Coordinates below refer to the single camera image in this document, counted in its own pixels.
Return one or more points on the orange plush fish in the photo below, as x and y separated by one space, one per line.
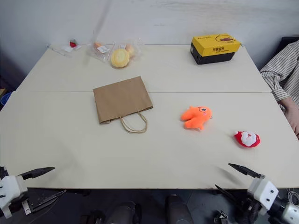
195 117

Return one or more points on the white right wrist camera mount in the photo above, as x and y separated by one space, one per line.
264 189

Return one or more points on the orange toy in plastic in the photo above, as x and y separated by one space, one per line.
97 45

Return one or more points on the peach plush bun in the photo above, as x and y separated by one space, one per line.
130 49

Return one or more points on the dark rounded shape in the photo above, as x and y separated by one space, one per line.
125 213

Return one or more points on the white paper packet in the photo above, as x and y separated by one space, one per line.
70 48

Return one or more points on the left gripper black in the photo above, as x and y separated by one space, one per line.
35 197

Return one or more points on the small red strawberry toy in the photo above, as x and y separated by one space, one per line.
73 43

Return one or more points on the clear plastic bag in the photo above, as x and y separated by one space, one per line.
105 54

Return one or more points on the person's bare forearm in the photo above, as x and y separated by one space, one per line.
293 114

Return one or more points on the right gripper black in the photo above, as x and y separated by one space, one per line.
253 207

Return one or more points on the person in striped shirt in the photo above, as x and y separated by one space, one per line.
283 70

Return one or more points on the yellow and black cardboard box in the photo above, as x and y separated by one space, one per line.
215 49

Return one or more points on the red and white plush toy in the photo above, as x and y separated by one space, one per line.
247 138

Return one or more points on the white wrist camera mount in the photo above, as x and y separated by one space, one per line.
11 186
264 189

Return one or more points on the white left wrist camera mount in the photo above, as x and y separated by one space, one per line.
11 186

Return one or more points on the blue bin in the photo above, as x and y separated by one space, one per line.
5 98

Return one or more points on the yellow round plush bun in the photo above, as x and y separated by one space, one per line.
120 58

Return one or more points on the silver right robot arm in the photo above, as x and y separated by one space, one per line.
292 213

